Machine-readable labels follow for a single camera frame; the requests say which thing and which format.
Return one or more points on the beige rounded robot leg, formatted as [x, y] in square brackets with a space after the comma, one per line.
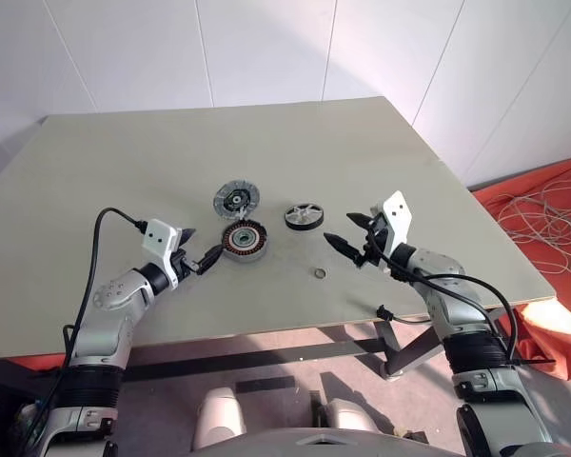
[219, 416]
[349, 416]

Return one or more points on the black strip on floor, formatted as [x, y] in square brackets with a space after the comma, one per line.
[265, 384]

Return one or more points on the round silver black motor cover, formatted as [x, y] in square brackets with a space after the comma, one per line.
[235, 197]

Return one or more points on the black spoked rotor ring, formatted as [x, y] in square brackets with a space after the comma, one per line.
[303, 216]

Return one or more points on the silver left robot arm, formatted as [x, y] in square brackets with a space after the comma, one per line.
[102, 314]

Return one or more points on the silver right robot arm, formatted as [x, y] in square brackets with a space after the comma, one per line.
[461, 314]

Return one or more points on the black zip tie right arm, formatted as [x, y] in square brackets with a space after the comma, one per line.
[533, 363]

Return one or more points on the orange cloth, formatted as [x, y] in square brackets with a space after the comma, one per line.
[561, 295]
[38, 363]

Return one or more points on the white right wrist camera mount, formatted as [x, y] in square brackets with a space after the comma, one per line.
[397, 214]

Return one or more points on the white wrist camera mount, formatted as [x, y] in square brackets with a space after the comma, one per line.
[397, 214]
[157, 238]

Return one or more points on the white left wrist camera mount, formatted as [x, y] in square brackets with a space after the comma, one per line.
[157, 238]

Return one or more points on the black metal table frame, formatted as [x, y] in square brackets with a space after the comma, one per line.
[266, 354]

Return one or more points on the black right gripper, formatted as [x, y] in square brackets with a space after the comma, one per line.
[375, 238]

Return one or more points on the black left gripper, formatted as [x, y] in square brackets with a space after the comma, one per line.
[183, 266]

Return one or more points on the silver motor stator copper windings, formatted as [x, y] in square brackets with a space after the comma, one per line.
[242, 247]

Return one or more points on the grey robot torso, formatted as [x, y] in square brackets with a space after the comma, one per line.
[323, 445]

